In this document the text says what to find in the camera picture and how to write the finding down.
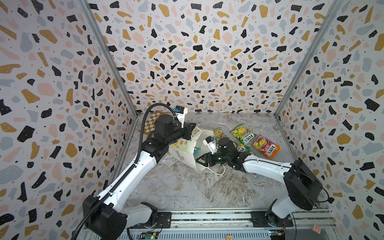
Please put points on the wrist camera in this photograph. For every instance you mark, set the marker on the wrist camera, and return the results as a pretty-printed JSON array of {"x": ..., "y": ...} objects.
[
  {"x": 210, "y": 143},
  {"x": 181, "y": 113}
]

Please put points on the green circuit board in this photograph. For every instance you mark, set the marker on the green circuit board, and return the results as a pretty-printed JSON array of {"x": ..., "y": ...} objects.
[{"x": 148, "y": 236}]

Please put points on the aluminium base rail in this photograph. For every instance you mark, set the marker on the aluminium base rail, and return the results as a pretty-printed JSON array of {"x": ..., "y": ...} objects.
[{"x": 236, "y": 224}]

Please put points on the orange Fox's fruits packet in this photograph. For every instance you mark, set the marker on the orange Fox's fruits packet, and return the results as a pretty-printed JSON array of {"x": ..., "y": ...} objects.
[{"x": 268, "y": 148}]

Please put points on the green snack packet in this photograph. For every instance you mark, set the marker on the green snack packet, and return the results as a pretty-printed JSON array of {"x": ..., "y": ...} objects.
[{"x": 241, "y": 147}]

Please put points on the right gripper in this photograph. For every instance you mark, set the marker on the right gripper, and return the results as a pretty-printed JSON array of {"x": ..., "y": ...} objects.
[{"x": 211, "y": 157}]

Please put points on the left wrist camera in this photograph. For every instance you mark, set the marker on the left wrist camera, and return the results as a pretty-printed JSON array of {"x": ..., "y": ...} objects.
[{"x": 181, "y": 113}]

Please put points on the wooden chessboard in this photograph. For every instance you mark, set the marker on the wooden chessboard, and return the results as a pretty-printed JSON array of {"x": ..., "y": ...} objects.
[{"x": 150, "y": 122}]

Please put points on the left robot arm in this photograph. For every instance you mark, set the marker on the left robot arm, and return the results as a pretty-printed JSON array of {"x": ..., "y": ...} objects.
[{"x": 103, "y": 213}]

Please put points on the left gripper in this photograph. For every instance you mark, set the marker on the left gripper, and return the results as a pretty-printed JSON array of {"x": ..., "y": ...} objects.
[{"x": 187, "y": 130}]

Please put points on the green Fox's candy packet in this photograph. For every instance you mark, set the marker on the green Fox's candy packet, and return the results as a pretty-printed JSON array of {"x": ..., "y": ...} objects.
[{"x": 243, "y": 134}]

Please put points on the teal snack packet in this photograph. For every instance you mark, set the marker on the teal snack packet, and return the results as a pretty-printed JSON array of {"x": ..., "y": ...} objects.
[{"x": 196, "y": 150}]

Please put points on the pink wooden block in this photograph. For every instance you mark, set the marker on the pink wooden block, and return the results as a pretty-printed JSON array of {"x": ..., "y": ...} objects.
[{"x": 316, "y": 229}]

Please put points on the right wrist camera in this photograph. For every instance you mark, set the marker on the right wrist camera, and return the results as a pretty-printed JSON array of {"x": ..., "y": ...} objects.
[{"x": 210, "y": 143}]

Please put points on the white paper bag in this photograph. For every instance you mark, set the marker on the white paper bag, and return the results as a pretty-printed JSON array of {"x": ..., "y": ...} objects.
[{"x": 183, "y": 150}]

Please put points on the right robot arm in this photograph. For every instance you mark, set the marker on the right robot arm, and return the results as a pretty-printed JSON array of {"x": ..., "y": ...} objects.
[{"x": 303, "y": 188}]

